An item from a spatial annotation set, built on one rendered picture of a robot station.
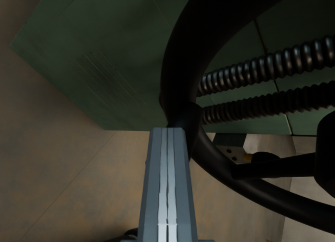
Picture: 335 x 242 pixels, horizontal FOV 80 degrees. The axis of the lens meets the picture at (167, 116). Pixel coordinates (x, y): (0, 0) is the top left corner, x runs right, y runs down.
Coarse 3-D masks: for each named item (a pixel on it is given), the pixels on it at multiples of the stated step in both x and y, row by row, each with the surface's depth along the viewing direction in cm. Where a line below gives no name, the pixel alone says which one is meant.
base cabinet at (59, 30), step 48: (48, 0) 40; (96, 0) 34; (144, 0) 30; (48, 48) 54; (96, 48) 45; (144, 48) 38; (240, 48) 30; (96, 96) 63; (144, 96) 51; (240, 96) 37
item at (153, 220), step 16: (160, 128) 10; (160, 144) 9; (160, 160) 8; (160, 176) 8; (144, 192) 7; (160, 192) 7; (144, 208) 7; (160, 208) 6; (144, 224) 6; (160, 224) 6; (128, 240) 7; (144, 240) 6; (160, 240) 6
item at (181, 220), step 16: (176, 128) 10; (176, 144) 9; (176, 160) 8; (176, 176) 8; (176, 192) 7; (176, 208) 6; (192, 208) 7; (176, 224) 6; (192, 224) 6; (176, 240) 6; (192, 240) 6; (208, 240) 7
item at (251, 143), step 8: (216, 136) 50; (224, 136) 49; (232, 136) 48; (240, 136) 46; (248, 136) 46; (256, 136) 50; (216, 144) 49; (224, 144) 47; (232, 144) 46; (240, 144) 45; (248, 144) 46; (256, 144) 50; (224, 152) 50; (232, 152) 48; (240, 152) 46; (248, 152) 46; (232, 160) 51; (240, 160) 49
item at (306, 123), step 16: (288, 0) 23; (304, 0) 22; (320, 0) 22; (272, 16) 25; (288, 16) 24; (304, 16) 23; (320, 16) 23; (272, 32) 26; (288, 32) 25; (304, 32) 25; (320, 32) 24; (272, 48) 28; (288, 80) 31; (304, 80) 29; (320, 80) 28; (304, 112) 34; (320, 112) 33; (304, 128) 37
